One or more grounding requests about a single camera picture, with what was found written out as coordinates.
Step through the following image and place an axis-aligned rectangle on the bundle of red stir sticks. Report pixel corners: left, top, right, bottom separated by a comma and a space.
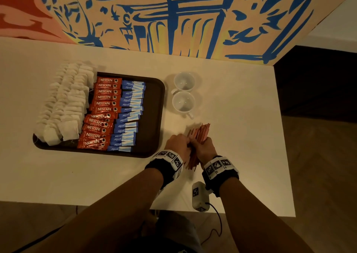
183, 122, 212, 171

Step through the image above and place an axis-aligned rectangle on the dark brown tray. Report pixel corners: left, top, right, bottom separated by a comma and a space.
32, 71, 167, 159

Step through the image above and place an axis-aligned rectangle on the person's right hand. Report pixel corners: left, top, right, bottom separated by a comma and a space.
189, 136, 219, 166

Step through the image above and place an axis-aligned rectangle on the black wristband with markers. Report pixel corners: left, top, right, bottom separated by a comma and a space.
144, 149, 185, 189
201, 155, 241, 198

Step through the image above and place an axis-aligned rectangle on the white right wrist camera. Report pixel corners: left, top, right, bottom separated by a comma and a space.
191, 181, 212, 213

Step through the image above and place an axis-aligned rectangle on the row of tea bags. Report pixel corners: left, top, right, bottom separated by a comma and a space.
34, 61, 97, 147

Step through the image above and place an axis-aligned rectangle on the small white cup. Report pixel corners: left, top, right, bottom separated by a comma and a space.
171, 72, 197, 93
171, 91, 197, 119

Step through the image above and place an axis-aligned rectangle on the black left wristband with markers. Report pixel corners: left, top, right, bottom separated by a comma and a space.
144, 149, 185, 189

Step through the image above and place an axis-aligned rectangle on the person's left forearm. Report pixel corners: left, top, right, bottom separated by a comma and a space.
39, 169, 165, 253

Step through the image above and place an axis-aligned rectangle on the black right camera cable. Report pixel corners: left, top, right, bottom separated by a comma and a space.
200, 201, 224, 246

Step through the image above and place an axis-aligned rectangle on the row of red Nescafe sachets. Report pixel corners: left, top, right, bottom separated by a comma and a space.
76, 76, 124, 152

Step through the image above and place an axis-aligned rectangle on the person's right forearm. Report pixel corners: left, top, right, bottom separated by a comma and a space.
219, 177, 314, 253

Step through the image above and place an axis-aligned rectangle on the person's left hand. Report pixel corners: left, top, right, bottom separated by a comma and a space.
164, 133, 193, 163

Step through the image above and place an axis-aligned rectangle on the black right wristband with markers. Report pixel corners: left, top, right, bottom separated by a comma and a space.
201, 155, 241, 198

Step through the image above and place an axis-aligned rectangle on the blue sugar sachets group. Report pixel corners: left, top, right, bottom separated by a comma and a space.
106, 79, 147, 154

